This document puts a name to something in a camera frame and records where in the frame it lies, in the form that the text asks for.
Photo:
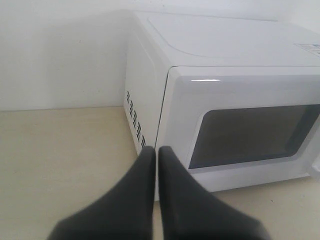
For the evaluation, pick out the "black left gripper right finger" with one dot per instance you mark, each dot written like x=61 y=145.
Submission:
x=189 y=212

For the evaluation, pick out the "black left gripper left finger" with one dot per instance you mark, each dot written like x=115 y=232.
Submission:
x=124 y=213

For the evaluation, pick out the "white microwave door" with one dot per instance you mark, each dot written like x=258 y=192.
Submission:
x=240 y=126

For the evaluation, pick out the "white Midea microwave oven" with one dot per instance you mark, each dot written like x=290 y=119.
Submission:
x=159 y=42

